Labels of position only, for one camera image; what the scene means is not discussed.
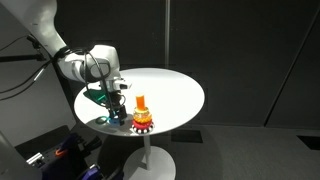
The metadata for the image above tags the dark equipment cart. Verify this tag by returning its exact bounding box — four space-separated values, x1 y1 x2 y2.
14 124 125 180

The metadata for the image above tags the thin green toy ring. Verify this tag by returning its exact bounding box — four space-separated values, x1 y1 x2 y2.
94 115 111 126

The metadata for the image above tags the white table pedestal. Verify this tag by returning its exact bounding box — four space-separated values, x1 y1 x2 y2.
123 133 177 180

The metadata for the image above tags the teal camera mount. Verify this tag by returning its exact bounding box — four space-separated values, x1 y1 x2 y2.
83 89 108 105

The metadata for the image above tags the orange stacking peg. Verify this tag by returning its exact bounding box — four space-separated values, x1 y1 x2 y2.
135 94 147 111

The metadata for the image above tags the yellow-green toy ring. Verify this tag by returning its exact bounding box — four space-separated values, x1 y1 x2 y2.
133 106 150 115

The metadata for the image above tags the black-white checkered stacker base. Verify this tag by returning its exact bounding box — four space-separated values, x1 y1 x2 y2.
131 122 156 135

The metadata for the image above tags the dark floor outlet plate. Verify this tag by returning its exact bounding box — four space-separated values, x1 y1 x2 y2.
171 129 204 144

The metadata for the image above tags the red toy ring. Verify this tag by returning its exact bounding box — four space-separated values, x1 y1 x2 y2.
131 119 154 131

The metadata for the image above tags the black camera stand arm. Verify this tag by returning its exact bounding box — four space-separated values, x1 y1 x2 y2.
0 34 47 64

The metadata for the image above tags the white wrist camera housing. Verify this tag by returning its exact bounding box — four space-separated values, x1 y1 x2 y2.
106 77 133 92

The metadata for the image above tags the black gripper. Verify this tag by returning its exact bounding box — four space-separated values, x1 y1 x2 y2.
105 89 127 127

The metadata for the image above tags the orange translucent toy ring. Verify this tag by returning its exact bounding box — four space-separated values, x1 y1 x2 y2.
132 111 153 124

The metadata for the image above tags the blue dotted toy ring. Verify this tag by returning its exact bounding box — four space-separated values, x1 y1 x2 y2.
107 114 129 126

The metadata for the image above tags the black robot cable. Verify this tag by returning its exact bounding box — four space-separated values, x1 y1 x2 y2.
53 46 113 108

